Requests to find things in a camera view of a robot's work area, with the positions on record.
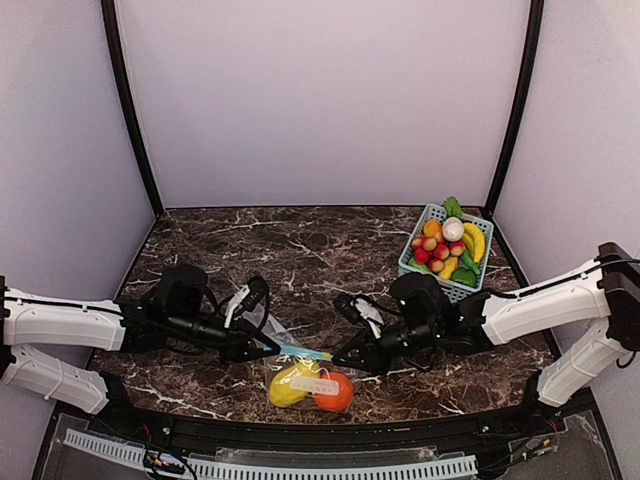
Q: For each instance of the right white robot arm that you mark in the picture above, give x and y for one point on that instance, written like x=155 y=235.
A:
x=604 y=291

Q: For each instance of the green toy vegetable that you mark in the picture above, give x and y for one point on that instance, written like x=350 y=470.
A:
x=459 y=269

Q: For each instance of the left black frame post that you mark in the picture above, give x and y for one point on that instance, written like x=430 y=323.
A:
x=120 y=74

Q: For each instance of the white slotted cable duct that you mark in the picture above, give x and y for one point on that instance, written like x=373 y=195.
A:
x=253 y=464

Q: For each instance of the clear zip bag blue zipper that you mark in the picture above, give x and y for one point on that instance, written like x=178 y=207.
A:
x=309 y=381

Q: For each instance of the yellow toy mango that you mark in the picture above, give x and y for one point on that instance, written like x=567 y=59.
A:
x=280 y=392

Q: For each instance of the green toy lettuce leaf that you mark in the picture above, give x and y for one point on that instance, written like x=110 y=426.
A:
x=452 y=208

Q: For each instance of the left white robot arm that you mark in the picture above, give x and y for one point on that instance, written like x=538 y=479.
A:
x=119 y=326

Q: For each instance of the white toy radish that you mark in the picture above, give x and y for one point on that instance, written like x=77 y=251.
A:
x=453 y=229

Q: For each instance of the yellow toy banana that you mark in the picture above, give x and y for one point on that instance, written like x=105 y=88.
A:
x=474 y=239

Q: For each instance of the black frame post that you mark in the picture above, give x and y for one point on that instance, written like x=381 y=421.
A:
x=521 y=92
x=120 y=74

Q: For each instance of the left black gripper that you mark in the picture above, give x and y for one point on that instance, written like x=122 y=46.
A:
x=240 y=343

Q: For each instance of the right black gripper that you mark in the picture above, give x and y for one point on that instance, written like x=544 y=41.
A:
x=372 y=347

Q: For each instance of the light blue perforated basket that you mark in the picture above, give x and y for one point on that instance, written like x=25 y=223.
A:
x=454 y=291

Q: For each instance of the right black frame post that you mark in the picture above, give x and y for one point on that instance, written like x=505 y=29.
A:
x=521 y=92

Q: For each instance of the black front rail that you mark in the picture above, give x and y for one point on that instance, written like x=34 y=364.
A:
x=199 y=434

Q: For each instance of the small orange toy fruit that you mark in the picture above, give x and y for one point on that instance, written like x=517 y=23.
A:
x=433 y=229

